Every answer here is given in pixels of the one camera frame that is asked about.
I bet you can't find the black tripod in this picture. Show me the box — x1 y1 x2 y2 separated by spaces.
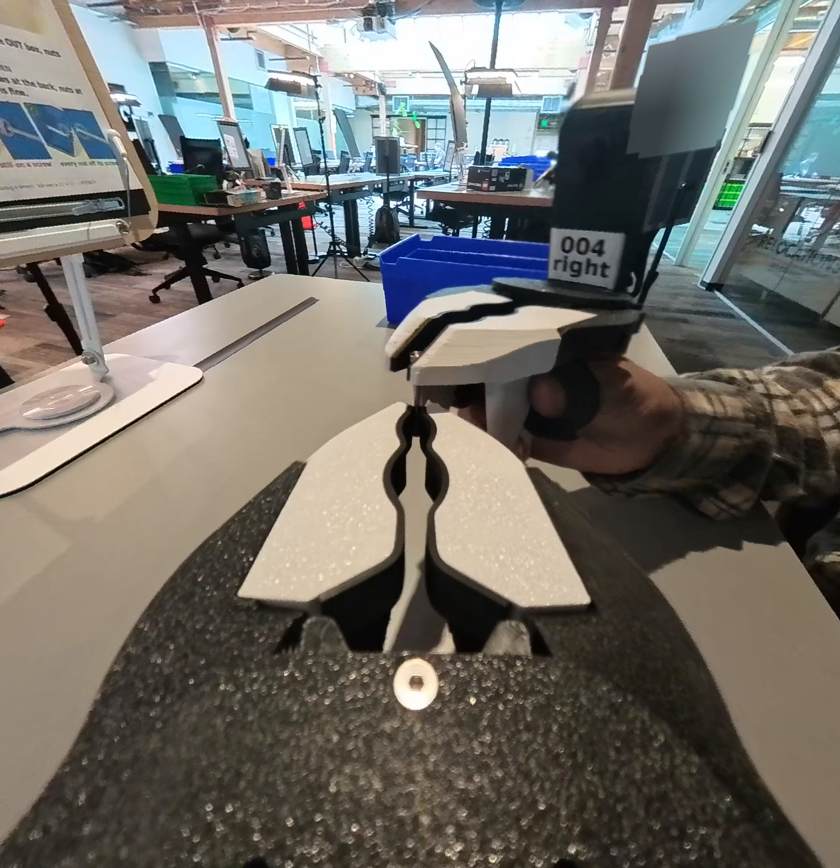
310 71 372 282

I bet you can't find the instruction sign board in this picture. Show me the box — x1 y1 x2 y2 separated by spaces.
0 0 158 274

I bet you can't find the blue plastic bin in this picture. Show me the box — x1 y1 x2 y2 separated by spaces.
378 232 558 328

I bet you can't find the black light panel on stand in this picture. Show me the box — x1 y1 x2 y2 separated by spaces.
372 134 403 248

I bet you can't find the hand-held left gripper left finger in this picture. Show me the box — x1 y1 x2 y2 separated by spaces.
237 401 413 652

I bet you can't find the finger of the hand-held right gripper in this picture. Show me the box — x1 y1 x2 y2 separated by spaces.
408 307 598 389
385 287 517 372

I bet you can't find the wooden office desk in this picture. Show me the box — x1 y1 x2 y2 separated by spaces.
155 189 327 306
415 182 558 240

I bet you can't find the white tablet stand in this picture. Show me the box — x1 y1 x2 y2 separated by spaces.
0 254 205 500

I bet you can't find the person's right hand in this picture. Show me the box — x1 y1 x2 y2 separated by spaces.
454 358 686 476

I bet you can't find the curved black panel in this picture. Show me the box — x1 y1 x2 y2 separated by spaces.
428 41 469 149

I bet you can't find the person's right forearm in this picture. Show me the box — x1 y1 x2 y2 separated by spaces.
588 344 840 523

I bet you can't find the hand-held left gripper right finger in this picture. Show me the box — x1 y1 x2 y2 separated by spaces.
418 410 592 653

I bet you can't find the black light panel on tripod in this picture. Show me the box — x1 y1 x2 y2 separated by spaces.
633 146 719 299

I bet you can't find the black computer monitor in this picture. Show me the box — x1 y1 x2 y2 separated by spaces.
215 119 253 172
179 134 225 183

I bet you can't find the green plastic bin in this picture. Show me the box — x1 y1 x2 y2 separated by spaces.
147 173 222 206

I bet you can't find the black office chair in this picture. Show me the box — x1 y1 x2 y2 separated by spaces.
149 220 246 306

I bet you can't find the black cardboard box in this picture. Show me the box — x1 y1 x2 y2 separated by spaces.
466 165 536 193

